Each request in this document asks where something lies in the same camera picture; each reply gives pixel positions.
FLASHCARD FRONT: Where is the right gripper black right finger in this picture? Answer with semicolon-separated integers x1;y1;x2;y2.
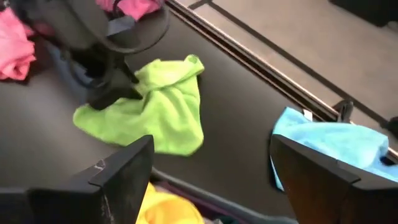
269;133;398;224

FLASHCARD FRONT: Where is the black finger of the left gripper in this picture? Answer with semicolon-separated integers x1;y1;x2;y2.
86;88;144;111
122;60;140;86

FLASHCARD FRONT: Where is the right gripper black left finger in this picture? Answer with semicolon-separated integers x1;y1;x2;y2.
0;134;155;224

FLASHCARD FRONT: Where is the lime green towel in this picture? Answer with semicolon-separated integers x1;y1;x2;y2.
72;54;206;157

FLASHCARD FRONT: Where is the orange yellow towel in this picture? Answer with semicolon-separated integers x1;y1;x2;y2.
135;182;205;224

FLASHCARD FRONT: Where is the light blue towel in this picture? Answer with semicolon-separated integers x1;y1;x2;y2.
269;106;398;192

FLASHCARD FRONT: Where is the pink towel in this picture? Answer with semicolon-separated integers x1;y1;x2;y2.
0;7;37;82

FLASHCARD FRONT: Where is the small black clamp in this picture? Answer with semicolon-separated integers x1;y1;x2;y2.
331;99;354;123

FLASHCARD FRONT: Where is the black table edge rail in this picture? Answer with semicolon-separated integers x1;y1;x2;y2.
164;0;398;162

